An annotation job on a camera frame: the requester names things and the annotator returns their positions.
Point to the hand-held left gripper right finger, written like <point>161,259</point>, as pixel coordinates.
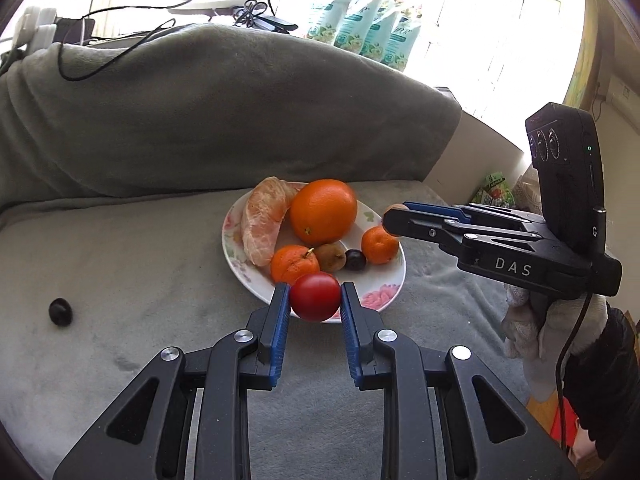
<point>352,330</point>

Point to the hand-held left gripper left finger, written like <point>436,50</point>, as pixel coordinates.
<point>280,330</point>

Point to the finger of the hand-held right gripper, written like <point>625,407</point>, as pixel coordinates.
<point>415,225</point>
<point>435,208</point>

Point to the tiny orange kumquat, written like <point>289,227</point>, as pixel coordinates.
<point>396,207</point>

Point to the small mandarin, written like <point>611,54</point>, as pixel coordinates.
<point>380,245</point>
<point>292,262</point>

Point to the red cherry tomato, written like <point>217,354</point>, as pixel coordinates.
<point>315,295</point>

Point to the white floral plate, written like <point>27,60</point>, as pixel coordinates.
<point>381,280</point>

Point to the dark plum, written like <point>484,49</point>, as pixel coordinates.
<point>356,260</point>
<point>60,311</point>

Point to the brown kiwi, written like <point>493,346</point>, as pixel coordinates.
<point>330,256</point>

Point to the peeled pomelo segment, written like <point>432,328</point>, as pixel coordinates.
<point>260,225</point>

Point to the person's right forearm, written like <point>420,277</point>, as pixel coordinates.
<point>605,375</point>

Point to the person's right hand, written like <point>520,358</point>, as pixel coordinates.
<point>550,330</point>

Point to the green snack packet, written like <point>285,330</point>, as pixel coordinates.
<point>495,190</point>

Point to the large orange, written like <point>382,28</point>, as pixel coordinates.
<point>322,210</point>

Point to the green floral tissue pack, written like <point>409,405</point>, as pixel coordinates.
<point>352,25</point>
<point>379,40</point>
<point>402,50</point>
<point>325,15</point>

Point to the light grey fleece blanket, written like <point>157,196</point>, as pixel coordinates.
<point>125,270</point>

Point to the grey cushion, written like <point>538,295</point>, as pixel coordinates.
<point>225,110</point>

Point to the white power adapters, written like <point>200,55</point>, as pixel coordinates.
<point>35,30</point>

